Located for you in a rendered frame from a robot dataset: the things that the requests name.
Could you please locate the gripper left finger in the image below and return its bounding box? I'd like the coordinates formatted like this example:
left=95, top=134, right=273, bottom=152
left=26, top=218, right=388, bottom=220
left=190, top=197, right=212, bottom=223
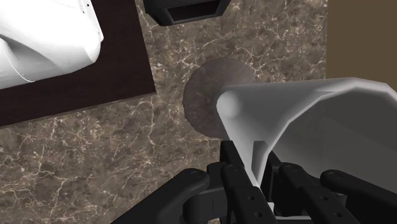
left=111, top=140, right=279, bottom=224

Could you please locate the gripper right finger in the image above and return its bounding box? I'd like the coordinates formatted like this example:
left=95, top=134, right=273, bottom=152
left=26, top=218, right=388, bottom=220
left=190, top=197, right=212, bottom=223
left=261, top=151, right=397, bottom=224

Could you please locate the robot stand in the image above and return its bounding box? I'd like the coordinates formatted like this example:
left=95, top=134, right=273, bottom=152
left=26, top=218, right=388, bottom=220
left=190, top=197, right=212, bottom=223
left=0, top=0, right=157, bottom=129

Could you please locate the black rectangular box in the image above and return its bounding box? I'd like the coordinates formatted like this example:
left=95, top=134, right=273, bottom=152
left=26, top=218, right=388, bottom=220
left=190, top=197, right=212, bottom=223
left=142, top=0, right=232, bottom=27

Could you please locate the white bowl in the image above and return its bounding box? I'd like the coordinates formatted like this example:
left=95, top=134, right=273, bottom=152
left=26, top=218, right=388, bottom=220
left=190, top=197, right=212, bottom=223
left=216, top=77, right=397, bottom=195

